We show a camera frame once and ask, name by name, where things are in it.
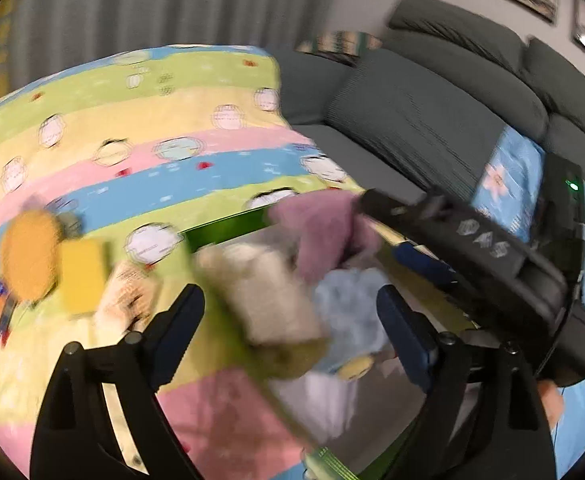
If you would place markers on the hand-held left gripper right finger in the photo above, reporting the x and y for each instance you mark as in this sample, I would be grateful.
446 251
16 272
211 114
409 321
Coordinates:
402 330

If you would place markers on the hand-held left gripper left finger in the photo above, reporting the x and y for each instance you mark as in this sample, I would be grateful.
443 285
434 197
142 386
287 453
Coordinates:
177 330

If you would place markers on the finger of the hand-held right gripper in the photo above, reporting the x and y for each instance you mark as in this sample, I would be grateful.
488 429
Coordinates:
392 210
422 260

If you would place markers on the light blue plush toy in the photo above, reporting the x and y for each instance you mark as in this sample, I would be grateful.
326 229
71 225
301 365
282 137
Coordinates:
347 295

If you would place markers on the purple fleece cloth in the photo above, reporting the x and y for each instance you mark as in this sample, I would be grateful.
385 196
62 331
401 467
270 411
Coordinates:
317 230

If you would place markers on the cream fluffy towel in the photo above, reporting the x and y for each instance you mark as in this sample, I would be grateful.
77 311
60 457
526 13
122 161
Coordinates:
267 300

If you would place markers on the green box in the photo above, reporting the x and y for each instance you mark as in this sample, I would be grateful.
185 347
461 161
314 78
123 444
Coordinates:
222 230

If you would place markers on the orange plush toy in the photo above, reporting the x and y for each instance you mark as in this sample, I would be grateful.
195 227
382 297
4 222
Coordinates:
30 255

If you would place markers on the person's right hand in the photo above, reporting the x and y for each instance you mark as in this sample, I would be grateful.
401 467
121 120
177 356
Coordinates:
552 402

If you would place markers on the grey sofa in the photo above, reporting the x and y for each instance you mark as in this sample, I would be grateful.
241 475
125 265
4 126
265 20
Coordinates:
412 110

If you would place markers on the yellow green sponge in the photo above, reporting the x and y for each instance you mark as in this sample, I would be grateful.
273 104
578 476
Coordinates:
82 275

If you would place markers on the blue floral cloth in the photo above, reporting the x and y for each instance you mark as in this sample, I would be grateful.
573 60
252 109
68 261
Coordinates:
507 175

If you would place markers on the striped patterned cushion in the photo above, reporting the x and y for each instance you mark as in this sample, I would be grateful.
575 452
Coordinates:
337 42

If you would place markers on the striped cartoon printed blanket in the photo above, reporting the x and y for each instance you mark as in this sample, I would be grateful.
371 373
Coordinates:
122 125

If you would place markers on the grey curtain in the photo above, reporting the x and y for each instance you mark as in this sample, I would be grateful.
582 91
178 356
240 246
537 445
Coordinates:
172 5

